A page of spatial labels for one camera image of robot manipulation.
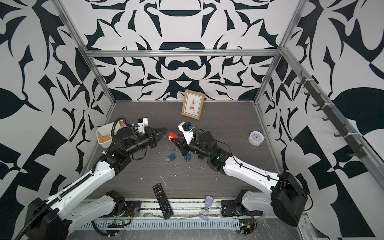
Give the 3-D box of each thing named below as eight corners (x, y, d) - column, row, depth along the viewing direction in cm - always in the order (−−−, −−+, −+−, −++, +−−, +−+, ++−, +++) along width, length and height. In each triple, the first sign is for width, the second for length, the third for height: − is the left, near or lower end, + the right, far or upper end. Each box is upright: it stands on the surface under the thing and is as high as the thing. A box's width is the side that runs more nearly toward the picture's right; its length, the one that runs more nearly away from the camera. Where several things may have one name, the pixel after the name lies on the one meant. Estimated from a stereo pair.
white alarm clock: (253, 147, 98) (255, 144, 95) (245, 137, 103) (246, 133, 100) (264, 142, 101) (267, 139, 97) (256, 132, 106) (258, 129, 103)
